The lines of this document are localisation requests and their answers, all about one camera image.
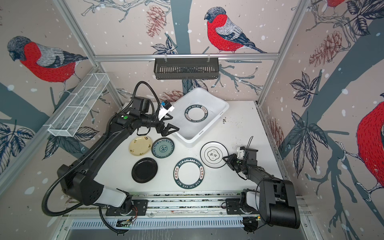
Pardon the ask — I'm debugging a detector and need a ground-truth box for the white plate thin green ring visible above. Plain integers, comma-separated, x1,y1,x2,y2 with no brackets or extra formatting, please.
199,141,230,169

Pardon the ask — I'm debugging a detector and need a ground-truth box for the green rim plate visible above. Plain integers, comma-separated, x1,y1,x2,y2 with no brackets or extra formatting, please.
174,158,205,190
184,104,208,123

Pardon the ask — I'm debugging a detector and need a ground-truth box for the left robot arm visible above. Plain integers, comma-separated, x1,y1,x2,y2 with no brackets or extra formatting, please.
57,97,179,214

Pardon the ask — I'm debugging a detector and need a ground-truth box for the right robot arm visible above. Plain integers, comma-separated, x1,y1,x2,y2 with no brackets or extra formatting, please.
223,154,301,229

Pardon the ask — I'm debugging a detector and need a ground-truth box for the white plastic bin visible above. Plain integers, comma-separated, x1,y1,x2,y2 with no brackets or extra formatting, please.
169,88,230,148

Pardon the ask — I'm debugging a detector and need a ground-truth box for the teal patterned small plate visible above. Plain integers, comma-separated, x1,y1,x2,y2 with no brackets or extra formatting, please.
152,138,175,159

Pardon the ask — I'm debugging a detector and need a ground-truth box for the cream yellow small plate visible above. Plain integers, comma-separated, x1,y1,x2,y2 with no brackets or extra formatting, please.
129,136,153,156

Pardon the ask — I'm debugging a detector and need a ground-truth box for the green rim plate front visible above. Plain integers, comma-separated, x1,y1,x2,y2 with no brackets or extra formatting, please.
174,158,205,190

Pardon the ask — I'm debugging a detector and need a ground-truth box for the black round plate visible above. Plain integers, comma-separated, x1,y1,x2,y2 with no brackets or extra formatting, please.
132,158,158,184

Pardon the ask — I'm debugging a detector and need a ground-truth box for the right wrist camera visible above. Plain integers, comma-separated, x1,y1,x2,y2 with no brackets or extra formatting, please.
237,147,258,166

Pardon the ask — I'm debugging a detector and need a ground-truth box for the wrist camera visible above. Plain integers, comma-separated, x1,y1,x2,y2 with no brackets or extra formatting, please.
158,100,175,120
237,147,258,166

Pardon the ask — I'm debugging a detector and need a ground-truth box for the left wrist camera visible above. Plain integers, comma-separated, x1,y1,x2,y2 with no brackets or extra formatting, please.
158,100,175,120

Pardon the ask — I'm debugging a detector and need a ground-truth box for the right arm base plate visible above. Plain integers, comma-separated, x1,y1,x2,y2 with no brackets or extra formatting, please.
225,198,259,215

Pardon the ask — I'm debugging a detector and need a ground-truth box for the black wire hanging basket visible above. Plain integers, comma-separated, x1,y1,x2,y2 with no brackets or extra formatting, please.
153,57,220,81

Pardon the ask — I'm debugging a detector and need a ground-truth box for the white wire mesh basket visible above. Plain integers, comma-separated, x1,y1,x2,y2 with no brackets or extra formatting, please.
48,73,110,137

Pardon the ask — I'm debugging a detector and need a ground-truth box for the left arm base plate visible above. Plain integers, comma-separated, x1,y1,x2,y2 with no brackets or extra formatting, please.
106,200,149,217

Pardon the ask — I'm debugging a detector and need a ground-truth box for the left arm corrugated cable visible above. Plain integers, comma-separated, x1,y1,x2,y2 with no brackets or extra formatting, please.
41,80,161,235

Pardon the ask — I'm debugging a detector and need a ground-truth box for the horizontal aluminium frame bar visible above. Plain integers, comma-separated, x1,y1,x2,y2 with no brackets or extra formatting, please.
94,53,280,63

